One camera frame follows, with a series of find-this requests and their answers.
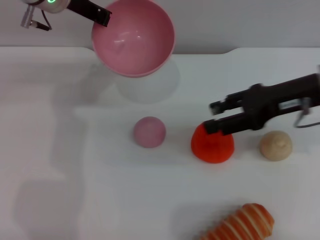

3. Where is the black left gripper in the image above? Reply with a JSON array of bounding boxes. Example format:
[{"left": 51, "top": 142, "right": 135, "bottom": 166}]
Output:
[{"left": 66, "top": 0, "right": 113, "bottom": 28}]

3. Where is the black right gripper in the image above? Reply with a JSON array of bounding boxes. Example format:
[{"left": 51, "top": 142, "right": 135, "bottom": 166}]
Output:
[{"left": 202, "top": 72, "right": 320, "bottom": 136}]

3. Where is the pink plastic bowl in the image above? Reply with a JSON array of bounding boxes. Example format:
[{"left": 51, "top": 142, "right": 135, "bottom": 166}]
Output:
[{"left": 90, "top": 0, "right": 176, "bottom": 79}]

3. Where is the pink toy peach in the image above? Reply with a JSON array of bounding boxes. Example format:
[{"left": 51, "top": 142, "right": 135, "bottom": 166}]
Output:
[{"left": 132, "top": 115, "right": 167, "bottom": 149}]

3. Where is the red orange toy fruit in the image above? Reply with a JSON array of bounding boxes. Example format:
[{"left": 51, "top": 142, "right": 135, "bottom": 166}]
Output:
[{"left": 190, "top": 122, "right": 236, "bottom": 165}]

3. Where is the beige toy bun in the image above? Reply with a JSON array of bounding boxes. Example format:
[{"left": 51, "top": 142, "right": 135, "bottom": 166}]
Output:
[{"left": 258, "top": 130, "right": 293, "bottom": 162}]

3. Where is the orange striped toy bread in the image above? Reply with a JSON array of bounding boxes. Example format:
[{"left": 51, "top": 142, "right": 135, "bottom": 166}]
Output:
[{"left": 199, "top": 202, "right": 275, "bottom": 240}]

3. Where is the right gripper cable with plug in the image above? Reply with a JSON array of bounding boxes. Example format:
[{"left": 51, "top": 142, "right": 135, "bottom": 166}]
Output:
[{"left": 293, "top": 97, "right": 320, "bottom": 129}]

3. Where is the gripper cable with plug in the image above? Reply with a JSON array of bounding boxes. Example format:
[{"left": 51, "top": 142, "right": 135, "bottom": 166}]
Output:
[
  {"left": 293, "top": 97, "right": 320, "bottom": 129},
  {"left": 19, "top": 4, "right": 54, "bottom": 32}
]

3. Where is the left gripper cable with plug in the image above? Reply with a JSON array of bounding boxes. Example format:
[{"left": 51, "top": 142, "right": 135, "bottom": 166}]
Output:
[{"left": 19, "top": 4, "right": 54, "bottom": 32}]

